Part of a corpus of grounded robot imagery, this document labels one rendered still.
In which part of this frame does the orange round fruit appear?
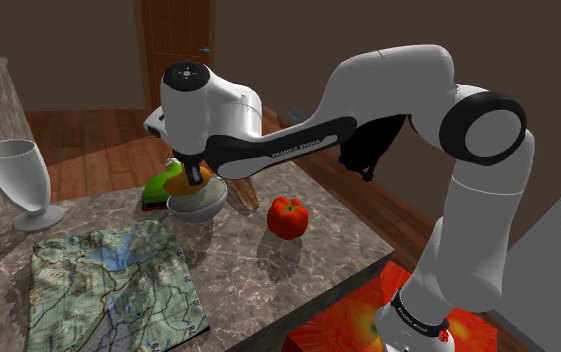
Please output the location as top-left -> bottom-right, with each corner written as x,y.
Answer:
162,165 -> 213,198

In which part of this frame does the white bowl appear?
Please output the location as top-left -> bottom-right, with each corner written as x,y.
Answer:
166,175 -> 230,223

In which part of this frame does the green bottle with dark base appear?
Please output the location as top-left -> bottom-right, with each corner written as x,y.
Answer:
141,157 -> 184,212

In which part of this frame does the brown wooden block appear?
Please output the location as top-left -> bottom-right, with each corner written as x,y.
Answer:
225,175 -> 261,212

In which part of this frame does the red bell pepper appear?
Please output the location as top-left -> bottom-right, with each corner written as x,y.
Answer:
266,195 -> 310,241

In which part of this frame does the brown wooden door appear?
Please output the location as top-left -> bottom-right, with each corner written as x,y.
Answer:
132,0 -> 217,112

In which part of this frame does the map printed book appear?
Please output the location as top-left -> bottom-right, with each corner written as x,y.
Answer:
25,220 -> 212,352

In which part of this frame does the white goblet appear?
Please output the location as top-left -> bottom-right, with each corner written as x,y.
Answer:
0,138 -> 66,232

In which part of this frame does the red orange patterned robot stand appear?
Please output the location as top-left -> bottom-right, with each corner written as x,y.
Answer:
281,260 -> 499,352

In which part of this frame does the grey cabinet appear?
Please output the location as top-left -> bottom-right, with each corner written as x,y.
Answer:
488,167 -> 561,352

